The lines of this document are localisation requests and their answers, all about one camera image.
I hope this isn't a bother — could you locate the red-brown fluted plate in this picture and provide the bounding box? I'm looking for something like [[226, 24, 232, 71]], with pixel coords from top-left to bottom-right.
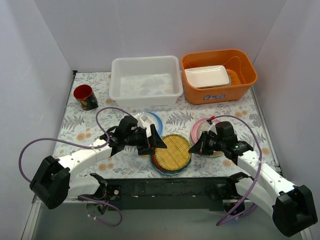
[[150, 154, 160, 169]]

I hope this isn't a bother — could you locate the round woven bamboo plate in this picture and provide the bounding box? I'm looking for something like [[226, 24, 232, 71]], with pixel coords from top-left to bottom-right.
[[153, 134, 192, 172]]

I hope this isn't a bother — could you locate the teal scalloped plate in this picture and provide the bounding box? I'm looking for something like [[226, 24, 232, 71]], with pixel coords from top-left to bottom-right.
[[149, 155, 192, 177]]

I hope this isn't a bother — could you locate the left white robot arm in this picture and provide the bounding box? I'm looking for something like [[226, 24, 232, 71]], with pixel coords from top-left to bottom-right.
[[29, 115, 167, 210]]

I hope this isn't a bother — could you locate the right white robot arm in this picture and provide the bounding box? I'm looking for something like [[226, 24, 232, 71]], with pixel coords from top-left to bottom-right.
[[189, 121, 318, 237]]

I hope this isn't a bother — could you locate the white plastic bin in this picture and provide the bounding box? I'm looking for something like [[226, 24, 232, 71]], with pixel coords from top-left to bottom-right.
[[108, 55, 183, 107]]

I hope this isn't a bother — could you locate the floral patterned table mat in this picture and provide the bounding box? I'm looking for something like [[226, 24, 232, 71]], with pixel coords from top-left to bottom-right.
[[53, 72, 280, 179]]

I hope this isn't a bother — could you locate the cream round plate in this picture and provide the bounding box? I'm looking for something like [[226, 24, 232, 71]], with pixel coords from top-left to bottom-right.
[[189, 133, 226, 158]]

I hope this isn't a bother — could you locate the blue round plate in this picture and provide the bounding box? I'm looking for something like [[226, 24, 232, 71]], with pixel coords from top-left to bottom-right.
[[147, 111, 164, 136]]

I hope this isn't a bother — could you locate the pink round plate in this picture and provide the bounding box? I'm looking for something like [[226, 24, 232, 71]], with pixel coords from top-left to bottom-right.
[[190, 117, 209, 143]]

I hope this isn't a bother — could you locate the white deep plate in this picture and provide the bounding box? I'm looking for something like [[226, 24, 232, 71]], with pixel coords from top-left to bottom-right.
[[132, 112, 145, 120]]

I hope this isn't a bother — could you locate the speckled oval dish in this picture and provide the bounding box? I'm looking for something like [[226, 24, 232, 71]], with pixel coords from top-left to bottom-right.
[[196, 120, 212, 140]]

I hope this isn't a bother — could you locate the red and black mug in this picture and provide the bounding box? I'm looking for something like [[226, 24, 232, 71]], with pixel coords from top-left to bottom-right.
[[73, 84, 99, 111]]

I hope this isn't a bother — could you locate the orange plastic tub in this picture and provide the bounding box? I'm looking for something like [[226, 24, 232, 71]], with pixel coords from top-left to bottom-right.
[[181, 49, 258, 105]]

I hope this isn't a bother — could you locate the white rectangular tray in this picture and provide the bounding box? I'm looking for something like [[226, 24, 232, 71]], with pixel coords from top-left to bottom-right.
[[184, 65, 231, 89]]

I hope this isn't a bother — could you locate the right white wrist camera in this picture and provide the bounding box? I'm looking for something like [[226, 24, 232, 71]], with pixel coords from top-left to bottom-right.
[[206, 119, 220, 134]]

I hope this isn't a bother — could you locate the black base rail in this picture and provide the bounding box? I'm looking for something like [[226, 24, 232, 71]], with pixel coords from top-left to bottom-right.
[[44, 176, 253, 211]]

